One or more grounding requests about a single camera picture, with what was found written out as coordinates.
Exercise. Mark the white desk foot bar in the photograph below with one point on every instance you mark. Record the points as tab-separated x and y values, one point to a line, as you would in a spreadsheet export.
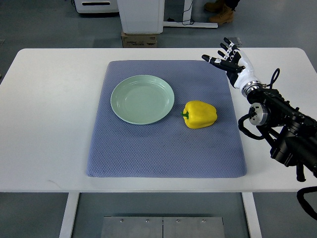
188	24

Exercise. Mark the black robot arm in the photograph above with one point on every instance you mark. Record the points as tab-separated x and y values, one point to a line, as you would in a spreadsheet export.
291	134

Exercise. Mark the white appliance with slot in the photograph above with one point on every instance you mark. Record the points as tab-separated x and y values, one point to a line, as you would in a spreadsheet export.
96	6

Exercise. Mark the white cabinet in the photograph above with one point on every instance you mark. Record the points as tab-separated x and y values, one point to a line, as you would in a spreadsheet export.
141	16

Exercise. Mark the yellow bell pepper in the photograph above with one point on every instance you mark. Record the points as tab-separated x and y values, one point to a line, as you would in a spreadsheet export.
198	114

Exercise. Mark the light green plate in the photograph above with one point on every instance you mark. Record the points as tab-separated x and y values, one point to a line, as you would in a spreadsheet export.
142	99

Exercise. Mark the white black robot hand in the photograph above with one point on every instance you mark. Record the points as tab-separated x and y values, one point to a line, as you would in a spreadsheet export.
235	63

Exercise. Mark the white table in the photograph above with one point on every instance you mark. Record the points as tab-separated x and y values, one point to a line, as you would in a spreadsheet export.
91	133

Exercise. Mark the grey floor socket plate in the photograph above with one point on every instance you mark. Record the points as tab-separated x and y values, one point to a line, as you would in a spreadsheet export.
235	40

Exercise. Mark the grey metal base plate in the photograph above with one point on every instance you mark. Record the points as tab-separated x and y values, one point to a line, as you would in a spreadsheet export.
163	227

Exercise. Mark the blue quilted mat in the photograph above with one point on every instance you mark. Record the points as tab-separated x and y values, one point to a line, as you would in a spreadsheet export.
168	148

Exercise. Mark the cardboard box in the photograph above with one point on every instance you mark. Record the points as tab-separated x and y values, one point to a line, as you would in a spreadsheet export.
139	40

